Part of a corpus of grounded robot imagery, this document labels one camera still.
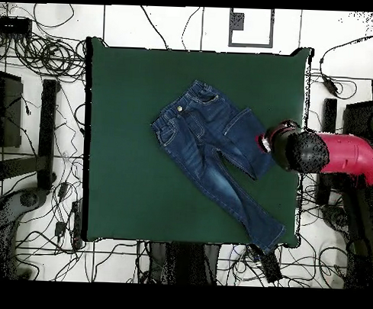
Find blue denim jeans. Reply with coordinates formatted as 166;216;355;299
145;78;292;256

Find black flat box device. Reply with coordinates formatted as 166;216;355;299
0;15;34;35

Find black metal bar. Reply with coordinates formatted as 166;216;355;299
314;98;338;207
36;79;61;192

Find black power adapter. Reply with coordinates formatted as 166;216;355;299
321;74;340;95

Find black case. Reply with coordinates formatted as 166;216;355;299
0;71;25;150
341;100;373;137

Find black power strip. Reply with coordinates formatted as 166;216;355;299
258;249;284;284
69;198;85;249

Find dark green table cloth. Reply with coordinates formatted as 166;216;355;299
79;36;315;249

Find grey square frame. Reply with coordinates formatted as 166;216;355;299
227;7;275;49

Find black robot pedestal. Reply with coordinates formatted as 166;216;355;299
146;241;221;286

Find coiled black cable bundle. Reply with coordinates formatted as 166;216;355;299
11;31;88;82

